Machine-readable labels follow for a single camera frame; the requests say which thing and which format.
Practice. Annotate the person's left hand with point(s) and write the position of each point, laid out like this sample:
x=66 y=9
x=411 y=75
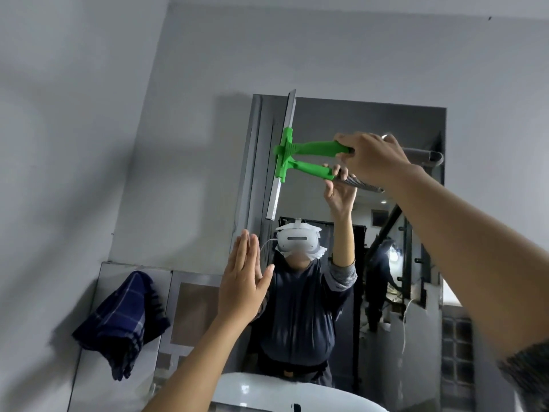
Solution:
x=240 y=291

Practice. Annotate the person's right hand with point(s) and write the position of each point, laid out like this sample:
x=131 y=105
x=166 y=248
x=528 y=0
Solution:
x=377 y=158

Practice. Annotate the person's left thumb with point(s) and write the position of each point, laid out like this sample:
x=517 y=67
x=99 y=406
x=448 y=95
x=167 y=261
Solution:
x=266 y=276

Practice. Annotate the person's right fingers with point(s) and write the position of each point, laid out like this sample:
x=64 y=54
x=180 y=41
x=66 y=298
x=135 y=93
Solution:
x=345 y=141

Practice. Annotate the green window squeegee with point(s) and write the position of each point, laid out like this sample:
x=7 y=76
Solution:
x=313 y=148

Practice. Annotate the person's left forearm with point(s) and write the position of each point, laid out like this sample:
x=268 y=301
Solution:
x=193 y=368

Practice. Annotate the person's right forearm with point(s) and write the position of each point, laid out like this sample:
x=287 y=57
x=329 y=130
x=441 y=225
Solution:
x=463 y=253

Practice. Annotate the grey cabinet with panel doors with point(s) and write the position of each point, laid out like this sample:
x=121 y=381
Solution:
x=191 y=313

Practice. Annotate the white wash basin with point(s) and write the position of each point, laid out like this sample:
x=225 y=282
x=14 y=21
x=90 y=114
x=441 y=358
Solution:
x=278 y=392

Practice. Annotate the dark blue plaid cloth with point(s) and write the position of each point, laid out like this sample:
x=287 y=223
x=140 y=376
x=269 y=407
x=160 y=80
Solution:
x=122 y=321

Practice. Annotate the dark grey sleeve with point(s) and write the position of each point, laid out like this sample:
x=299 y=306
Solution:
x=529 y=373

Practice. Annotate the wall mirror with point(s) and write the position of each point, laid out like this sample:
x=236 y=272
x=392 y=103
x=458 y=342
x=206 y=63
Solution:
x=386 y=120

